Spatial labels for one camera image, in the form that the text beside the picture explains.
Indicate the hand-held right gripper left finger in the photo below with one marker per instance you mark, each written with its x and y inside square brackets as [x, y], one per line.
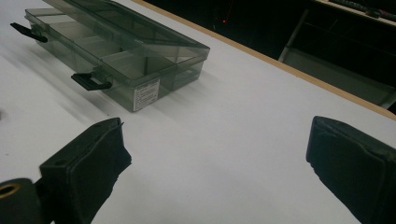
[77, 174]

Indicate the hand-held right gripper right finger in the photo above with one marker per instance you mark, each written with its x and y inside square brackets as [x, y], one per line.
[358, 161]

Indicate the grey transparent plastic compartment box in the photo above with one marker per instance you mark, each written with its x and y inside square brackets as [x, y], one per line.
[124, 59]

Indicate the white metal stand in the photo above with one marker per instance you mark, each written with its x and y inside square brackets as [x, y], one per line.
[327, 71]

